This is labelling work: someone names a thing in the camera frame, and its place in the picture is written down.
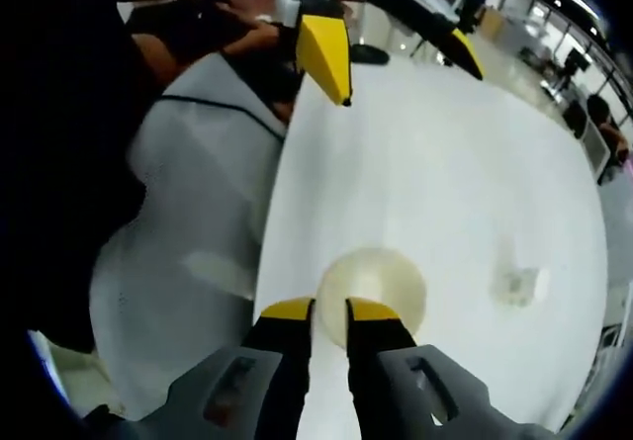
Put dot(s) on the yellow cabinet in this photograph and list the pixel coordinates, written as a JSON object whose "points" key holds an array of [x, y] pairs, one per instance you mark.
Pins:
{"points": [[495, 21]]}

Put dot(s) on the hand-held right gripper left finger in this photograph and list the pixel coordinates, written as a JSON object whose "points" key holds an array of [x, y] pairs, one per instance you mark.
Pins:
{"points": [[282, 341]]}

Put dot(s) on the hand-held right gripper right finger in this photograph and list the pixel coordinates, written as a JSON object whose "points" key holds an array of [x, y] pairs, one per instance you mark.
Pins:
{"points": [[376, 341]]}

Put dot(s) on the white table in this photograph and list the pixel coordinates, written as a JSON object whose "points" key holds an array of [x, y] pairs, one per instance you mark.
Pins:
{"points": [[420, 163]]}

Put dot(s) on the person's dark top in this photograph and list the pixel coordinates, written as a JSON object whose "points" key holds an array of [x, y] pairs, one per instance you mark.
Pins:
{"points": [[64, 138]]}

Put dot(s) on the person's left hand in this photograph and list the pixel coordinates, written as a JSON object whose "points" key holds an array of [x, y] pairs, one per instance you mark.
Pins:
{"points": [[249, 2]]}

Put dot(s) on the black tripod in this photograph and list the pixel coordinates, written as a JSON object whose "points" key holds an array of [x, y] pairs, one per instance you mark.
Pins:
{"points": [[468, 17]]}

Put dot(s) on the black office chair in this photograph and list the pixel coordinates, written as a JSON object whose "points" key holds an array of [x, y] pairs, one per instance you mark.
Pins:
{"points": [[576, 117]]}

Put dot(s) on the black oval device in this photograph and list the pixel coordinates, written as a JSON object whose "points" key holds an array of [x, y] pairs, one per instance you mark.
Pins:
{"points": [[368, 56]]}

